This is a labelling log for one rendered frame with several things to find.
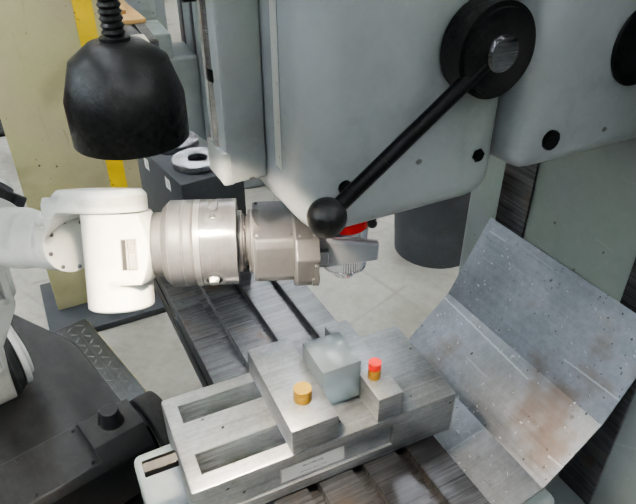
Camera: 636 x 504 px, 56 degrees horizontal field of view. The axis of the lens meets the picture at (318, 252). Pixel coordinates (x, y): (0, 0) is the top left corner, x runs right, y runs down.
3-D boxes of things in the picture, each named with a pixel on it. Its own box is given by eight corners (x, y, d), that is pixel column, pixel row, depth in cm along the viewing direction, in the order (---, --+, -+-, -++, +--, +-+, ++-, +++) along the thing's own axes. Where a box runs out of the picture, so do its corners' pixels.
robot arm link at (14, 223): (73, 290, 68) (-14, 276, 79) (100, 205, 70) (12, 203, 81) (-18, 263, 59) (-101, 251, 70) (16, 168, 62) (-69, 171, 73)
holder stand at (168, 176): (193, 276, 111) (179, 178, 100) (148, 225, 126) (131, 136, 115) (250, 255, 116) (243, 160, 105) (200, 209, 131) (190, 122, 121)
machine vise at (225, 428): (198, 532, 69) (186, 471, 63) (167, 436, 80) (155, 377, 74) (450, 429, 81) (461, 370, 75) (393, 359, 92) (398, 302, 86)
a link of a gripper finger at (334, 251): (376, 260, 62) (316, 263, 61) (378, 234, 60) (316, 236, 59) (378, 269, 60) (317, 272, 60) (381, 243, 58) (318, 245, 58)
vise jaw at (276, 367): (292, 456, 69) (291, 432, 67) (248, 371, 80) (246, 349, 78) (338, 438, 71) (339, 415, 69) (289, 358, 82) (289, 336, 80)
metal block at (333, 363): (322, 408, 74) (322, 373, 71) (303, 376, 79) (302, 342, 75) (359, 395, 76) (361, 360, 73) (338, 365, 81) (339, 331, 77)
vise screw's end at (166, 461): (146, 480, 70) (143, 470, 69) (143, 469, 72) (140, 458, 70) (179, 468, 72) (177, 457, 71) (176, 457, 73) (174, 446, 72)
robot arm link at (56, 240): (105, 191, 55) (24, 190, 62) (113, 286, 56) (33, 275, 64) (160, 187, 60) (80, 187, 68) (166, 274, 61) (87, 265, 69)
